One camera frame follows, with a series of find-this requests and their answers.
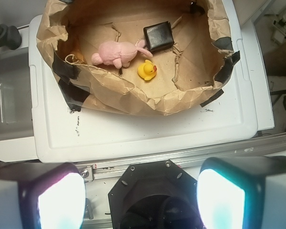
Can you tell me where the black leather wallet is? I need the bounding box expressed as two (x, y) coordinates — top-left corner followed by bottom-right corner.
(143, 21), (174, 53)

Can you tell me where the clear plastic bin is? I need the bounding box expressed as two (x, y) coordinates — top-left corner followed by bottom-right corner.
(0, 53), (33, 141)

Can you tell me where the yellow rubber duck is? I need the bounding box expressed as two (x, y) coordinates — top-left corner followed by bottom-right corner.
(137, 60), (157, 81)

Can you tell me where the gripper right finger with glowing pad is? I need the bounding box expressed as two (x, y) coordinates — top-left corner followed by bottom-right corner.
(197, 156), (286, 229)

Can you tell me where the pink plush bunny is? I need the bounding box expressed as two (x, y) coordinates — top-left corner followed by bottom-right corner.
(91, 40), (153, 69)

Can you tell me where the black octagonal mount plate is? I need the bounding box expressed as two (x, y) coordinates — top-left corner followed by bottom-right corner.
(108, 160), (204, 229)

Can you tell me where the black clamp knob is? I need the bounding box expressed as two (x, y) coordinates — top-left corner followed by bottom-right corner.
(0, 24), (22, 50)

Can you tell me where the brown crumpled paper bag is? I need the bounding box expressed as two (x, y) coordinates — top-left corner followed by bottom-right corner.
(37, 0), (240, 115)

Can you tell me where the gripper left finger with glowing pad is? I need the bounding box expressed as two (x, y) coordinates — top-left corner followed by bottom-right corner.
(0, 162), (86, 229)

